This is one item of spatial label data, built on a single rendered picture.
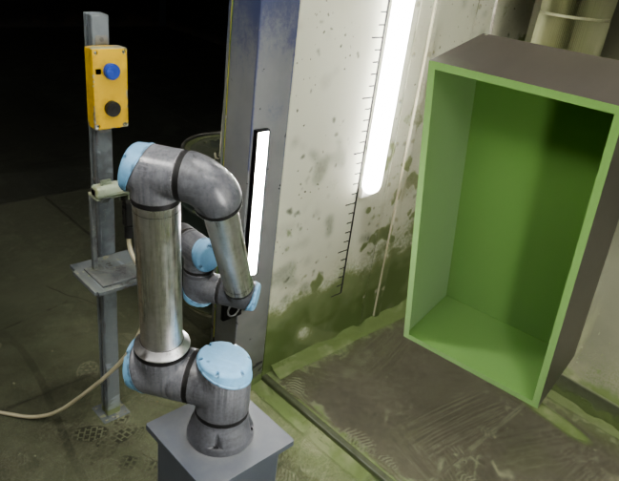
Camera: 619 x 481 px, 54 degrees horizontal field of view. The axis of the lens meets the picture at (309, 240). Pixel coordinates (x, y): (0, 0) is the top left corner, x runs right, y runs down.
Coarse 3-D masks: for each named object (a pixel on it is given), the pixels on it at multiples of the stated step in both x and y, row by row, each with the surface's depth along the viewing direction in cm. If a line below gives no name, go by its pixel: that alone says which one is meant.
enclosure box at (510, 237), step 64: (448, 64) 188; (512, 64) 187; (576, 64) 186; (448, 128) 220; (512, 128) 222; (576, 128) 206; (448, 192) 241; (512, 192) 234; (576, 192) 217; (448, 256) 266; (512, 256) 248; (576, 256) 189; (448, 320) 269; (512, 320) 263; (576, 320) 222; (512, 384) 238
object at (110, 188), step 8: (96, 184) 196; (104, 184) 197; (112, 184) 198; (96, 192) 194; (104, 192) 195; (112, 192) 197; (120, 192) 200; (128, 192) 202; (96, 200) 195; (128, 200) 204; (128, 208) 205; (128, 216) 206; (128, 224) 208; (128, 232) 209
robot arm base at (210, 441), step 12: (192, 420) 171; (240, 420) 167; (252, 420) 177; (192, 432) 169; (204, 432) 166; (216, 432) 166; (228, 432) 166; (240, 432) 169; (252, 432) 173; (192, 444) 169; (204, 444) 167; (216, 444) 167; (228, 444) 167; (240, 444) 169; (216, 456) 167; (228, 456) 168
